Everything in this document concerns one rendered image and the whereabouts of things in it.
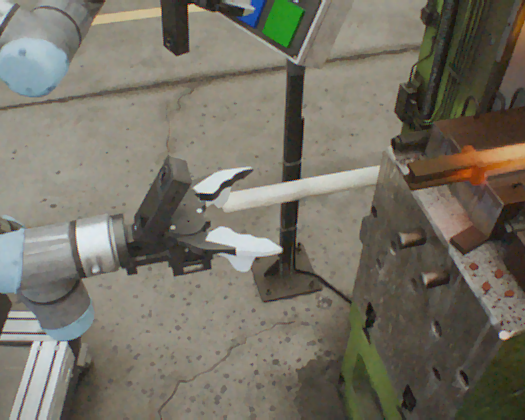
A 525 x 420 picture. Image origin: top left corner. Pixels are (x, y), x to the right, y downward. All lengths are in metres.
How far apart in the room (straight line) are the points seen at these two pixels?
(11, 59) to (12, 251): 0.23
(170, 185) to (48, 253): 0.17
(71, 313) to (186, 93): 1.98
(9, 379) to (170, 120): 1.37
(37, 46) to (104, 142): 1.74
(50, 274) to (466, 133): 0.63
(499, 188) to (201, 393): 1.12
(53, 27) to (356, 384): 1.14
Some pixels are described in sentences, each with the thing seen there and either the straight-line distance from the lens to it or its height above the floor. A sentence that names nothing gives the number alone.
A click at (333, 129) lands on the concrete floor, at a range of 2.45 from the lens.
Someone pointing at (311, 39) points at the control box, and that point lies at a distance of 1.06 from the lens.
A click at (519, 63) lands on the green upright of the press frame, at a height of 1.02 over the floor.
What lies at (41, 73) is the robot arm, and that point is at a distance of 0.73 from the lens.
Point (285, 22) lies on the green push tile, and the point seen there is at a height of 1.01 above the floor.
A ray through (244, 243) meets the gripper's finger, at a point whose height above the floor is 1.01.
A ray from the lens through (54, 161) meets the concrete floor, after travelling 2.43.
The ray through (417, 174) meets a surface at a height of 1.01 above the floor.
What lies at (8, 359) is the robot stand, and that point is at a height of 0.21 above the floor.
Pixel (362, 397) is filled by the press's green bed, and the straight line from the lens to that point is 1.52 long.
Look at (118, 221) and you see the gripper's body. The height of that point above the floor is 1.01.
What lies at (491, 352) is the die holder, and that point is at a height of 0.87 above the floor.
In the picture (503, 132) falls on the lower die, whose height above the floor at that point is 0.99.
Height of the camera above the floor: 1.52
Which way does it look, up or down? 47 degrees down
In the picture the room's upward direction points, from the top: straight up
